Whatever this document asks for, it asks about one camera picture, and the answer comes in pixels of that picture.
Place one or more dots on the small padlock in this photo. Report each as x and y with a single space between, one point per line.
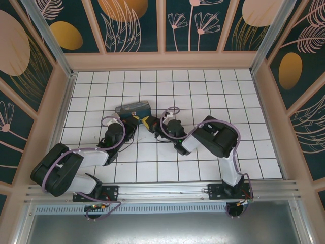
134 113

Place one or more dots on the yellow power connector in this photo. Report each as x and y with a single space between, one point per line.
244 202

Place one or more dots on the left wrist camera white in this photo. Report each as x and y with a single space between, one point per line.
113 122

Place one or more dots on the grey metal sheet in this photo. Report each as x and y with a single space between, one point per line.
165 228

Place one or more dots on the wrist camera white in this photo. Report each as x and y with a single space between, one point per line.
113 122
169 115

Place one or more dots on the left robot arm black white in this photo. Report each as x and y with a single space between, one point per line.
91 157

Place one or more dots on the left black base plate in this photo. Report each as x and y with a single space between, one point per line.
111 190

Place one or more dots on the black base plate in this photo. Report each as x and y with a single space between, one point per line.
215 191
111 190

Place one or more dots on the small circuit board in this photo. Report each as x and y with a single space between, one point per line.
95 207

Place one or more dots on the starry night tin box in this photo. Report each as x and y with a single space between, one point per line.
137 105

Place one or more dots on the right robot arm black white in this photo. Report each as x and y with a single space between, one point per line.
218 137

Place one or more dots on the aluminium mounting rail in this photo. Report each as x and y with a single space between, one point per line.
165 189

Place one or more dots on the aluminium frame post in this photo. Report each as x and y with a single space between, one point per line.
50 38
274 33

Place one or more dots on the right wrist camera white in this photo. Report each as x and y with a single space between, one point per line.
169 115

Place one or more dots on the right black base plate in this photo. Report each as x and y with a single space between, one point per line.
215 191

